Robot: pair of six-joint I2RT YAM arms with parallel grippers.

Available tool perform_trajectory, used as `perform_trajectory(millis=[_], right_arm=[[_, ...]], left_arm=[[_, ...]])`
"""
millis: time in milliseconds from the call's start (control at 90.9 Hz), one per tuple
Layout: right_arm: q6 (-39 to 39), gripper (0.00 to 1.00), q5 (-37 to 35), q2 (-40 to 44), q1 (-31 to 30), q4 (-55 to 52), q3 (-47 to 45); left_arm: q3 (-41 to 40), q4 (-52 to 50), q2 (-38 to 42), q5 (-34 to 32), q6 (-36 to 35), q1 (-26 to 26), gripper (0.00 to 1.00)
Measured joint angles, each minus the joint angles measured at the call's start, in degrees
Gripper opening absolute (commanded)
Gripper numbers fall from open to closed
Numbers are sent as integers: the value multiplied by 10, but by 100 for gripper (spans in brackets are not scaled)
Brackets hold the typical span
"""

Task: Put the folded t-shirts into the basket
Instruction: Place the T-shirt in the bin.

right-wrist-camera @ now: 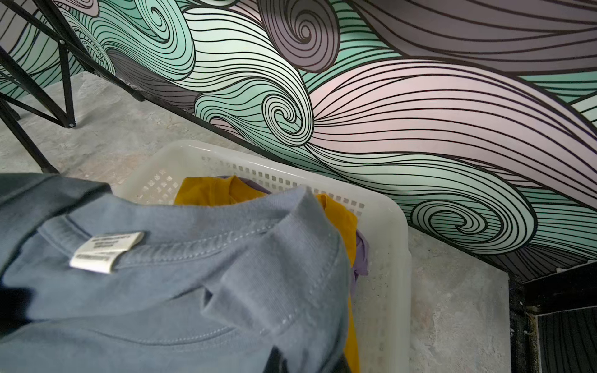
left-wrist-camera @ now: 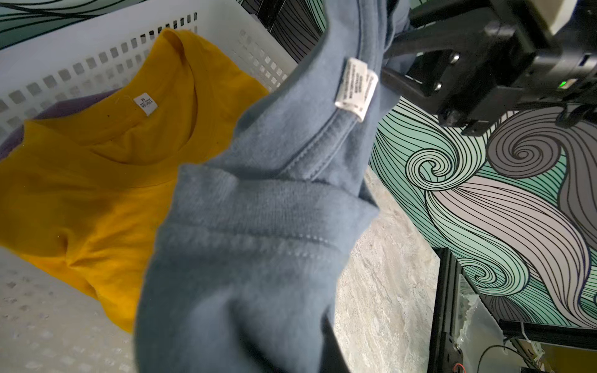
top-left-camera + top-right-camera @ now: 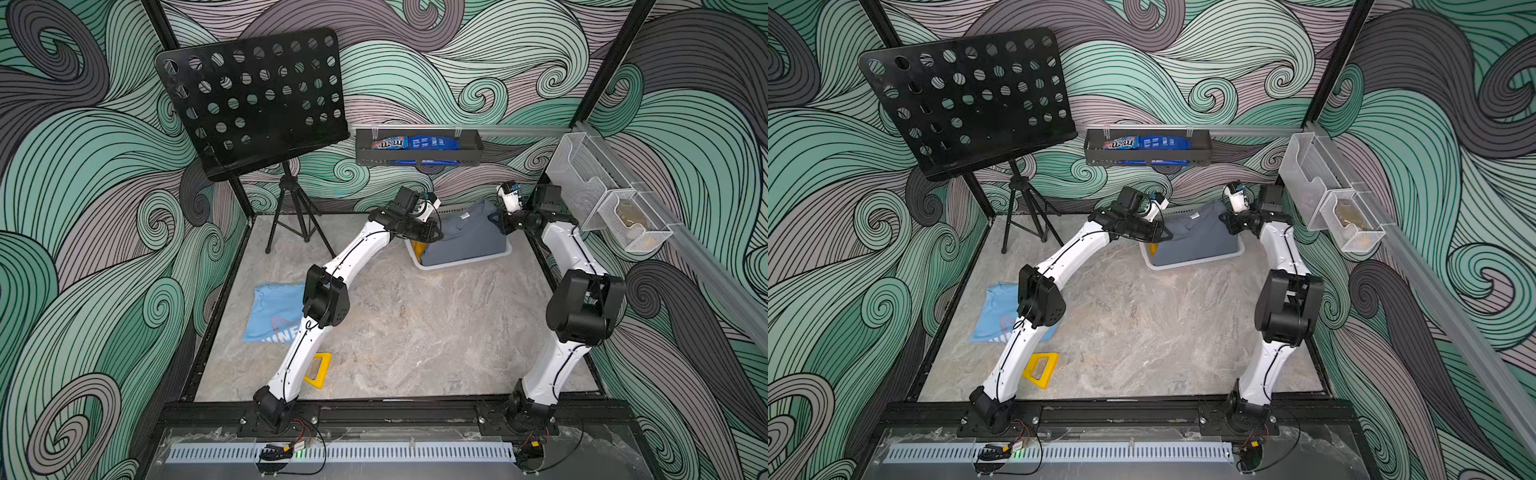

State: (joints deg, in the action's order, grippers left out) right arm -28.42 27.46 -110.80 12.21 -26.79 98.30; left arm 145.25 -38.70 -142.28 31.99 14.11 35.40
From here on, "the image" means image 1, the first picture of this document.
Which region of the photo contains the yellow t-shirt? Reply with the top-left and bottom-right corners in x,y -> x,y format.
174,176 -> 369,372

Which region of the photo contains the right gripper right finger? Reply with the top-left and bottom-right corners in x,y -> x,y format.
333,355 -> 351,373

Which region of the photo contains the black perforated music stand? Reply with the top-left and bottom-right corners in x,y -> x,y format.
0,0 -> 146,174

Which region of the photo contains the white plastic basket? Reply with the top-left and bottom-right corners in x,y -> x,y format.
115,140 -> 411,372

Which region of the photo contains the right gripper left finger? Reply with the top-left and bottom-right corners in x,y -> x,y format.
263,347 -> 289,373

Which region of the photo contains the grey t-shirt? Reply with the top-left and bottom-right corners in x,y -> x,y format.
1,173 -> 351,372

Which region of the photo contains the purple t-shirt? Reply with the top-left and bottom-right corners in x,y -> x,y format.
218,175 -> 370,281

